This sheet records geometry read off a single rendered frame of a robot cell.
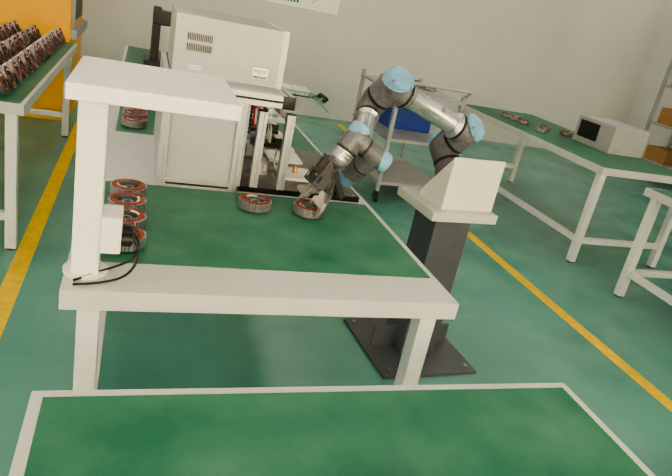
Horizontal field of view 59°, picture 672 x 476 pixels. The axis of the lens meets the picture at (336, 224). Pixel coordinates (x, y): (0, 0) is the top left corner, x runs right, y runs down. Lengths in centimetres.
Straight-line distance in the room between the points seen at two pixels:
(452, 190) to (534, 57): 683
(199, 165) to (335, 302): 83
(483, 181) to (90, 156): 165
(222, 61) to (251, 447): 147
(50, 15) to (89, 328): 447
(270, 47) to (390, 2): 596
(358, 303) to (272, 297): 23
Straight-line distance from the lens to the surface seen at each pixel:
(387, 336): 283
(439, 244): 260
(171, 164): 214
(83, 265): 150
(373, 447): 111
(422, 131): 530
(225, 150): 214
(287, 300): 150
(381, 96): 236
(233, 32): 219
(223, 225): 187
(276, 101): 211
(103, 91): 131
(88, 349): 157
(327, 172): 204
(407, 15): 822
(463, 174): 248
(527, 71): 919
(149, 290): 146
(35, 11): 581
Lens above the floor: 145
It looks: 20 degrees down
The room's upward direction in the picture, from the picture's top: 12 degrees clockwise
